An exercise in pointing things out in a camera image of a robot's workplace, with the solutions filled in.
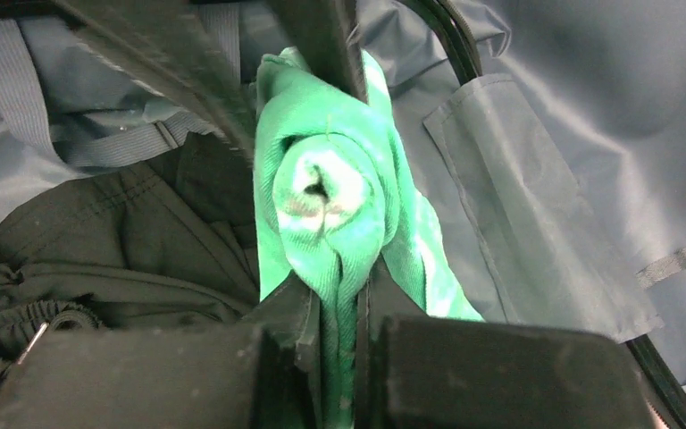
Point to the black garment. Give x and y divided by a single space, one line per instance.
165 242

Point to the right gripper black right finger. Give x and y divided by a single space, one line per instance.
418 371

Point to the green garment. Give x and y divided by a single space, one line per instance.
333 193

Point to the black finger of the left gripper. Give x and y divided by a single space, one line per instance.
163 44
325 32

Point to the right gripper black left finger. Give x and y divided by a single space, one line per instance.
261 372

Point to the yellow Pikachu hard-shell suitcase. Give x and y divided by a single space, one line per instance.
517 233

